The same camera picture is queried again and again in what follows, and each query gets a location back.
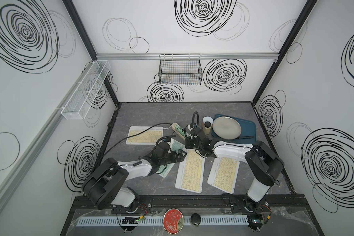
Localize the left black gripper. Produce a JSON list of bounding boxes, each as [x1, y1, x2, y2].
[[159, 149, 187, 166]]

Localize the cream power strip red sockets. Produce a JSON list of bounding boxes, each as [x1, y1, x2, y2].
[[171, 123, 185, 141]]

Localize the yellow wireless keyboard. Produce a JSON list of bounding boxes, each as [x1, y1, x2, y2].
[[175, 149, 205, 193], [207, 157, 240, 194]]

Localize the mint green wireless keyboard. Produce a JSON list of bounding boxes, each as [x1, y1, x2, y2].
[[156, 138, 186, 178]]

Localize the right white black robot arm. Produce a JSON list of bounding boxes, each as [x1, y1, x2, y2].
[[184, 127, 284, 212]]

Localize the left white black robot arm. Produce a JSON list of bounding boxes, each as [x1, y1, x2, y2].
[[82, 135, 187, 212]]

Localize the far left yellow keyboard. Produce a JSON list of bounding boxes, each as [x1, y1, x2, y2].
[[126, 126, 164, 145]]

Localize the grey round plate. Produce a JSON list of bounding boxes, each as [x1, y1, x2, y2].
[[212, 117, 242, 140]]

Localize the black utensil on tray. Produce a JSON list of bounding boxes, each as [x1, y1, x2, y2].
[[234, 136, 254, 140]]

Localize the teal tray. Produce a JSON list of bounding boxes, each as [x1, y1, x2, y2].
[[210, 114, 257, 144]]

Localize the black round knob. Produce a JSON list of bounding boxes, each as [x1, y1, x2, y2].
[[190, 213, 202, 226]]

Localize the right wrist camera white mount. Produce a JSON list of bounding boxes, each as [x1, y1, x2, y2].
[[186, 125, 196, 139]]

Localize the black power strip cable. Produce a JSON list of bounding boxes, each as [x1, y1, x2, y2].
[[101, 122, 173, 157]]

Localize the white slotted cable duct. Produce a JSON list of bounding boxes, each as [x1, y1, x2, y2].
[[76, 215, 249, 227]]

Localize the black wire basket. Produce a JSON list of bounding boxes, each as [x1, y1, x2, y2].
[[158, 54, 203, 86]]

